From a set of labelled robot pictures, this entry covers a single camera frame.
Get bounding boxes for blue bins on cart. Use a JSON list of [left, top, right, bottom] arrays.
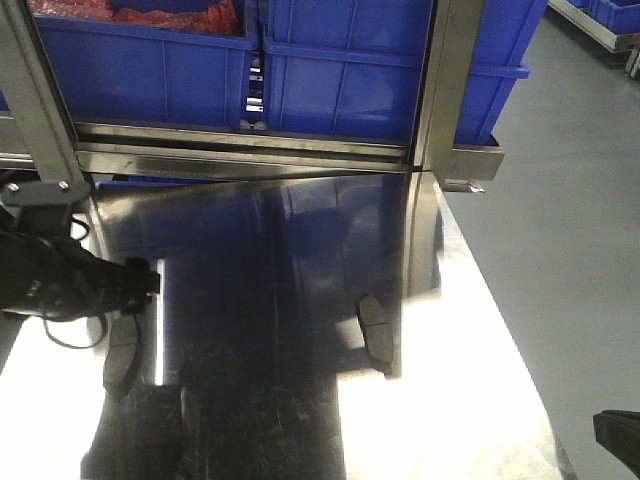
[[569, 0, 640, 34]]

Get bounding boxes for grey brake pad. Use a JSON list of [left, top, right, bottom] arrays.
[[103, 315, 142, 399], [357, 295, 394, 375]]

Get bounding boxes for blue plastic bin right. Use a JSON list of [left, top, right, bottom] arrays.
[[258, 1, 547, 145]]

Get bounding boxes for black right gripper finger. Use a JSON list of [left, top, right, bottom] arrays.
[[593, 410, 640, 478]]

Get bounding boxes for stainless steel rack frame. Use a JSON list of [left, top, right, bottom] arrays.
[[1, 1, 504, 193]]

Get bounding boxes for blue plastic bin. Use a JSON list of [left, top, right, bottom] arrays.
[[35, 1, 259, 128], [258, 1, 547, 145]]

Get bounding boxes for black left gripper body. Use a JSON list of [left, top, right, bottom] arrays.
[[1, 232, 161, 322]]

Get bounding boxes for red mesh packing material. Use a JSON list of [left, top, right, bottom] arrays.
[[28, 1, 241, 35]]

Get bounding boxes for blue plastic bin left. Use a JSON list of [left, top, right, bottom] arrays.
[[35, 1, 259, 128]]

